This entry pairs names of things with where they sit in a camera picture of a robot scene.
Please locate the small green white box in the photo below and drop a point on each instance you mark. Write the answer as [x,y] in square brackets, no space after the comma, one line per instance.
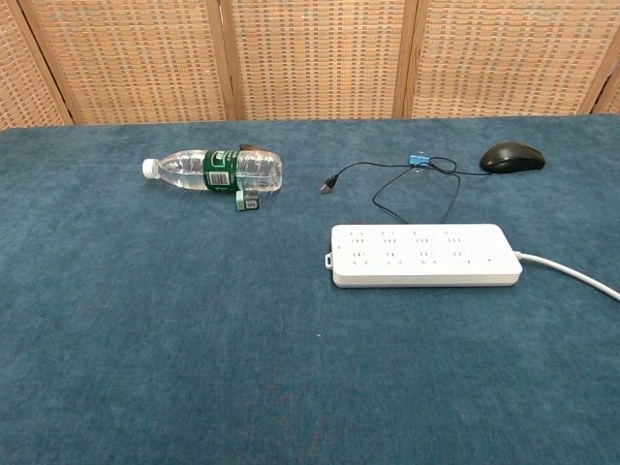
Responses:
[247,200]

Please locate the woven wooden folding screen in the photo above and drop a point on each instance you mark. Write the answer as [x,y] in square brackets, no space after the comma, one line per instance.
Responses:
[315,58]

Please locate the blue table cloth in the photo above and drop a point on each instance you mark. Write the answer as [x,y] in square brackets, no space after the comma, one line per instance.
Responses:
[194,315]

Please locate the black computer mouse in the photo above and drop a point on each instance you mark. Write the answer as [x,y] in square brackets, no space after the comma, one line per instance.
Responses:
[512,157]

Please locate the white power strip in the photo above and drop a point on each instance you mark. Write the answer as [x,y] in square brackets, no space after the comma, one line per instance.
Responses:
[426,257]

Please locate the clear plastic water bottle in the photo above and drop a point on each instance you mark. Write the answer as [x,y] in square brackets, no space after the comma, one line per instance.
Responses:
[213,169]

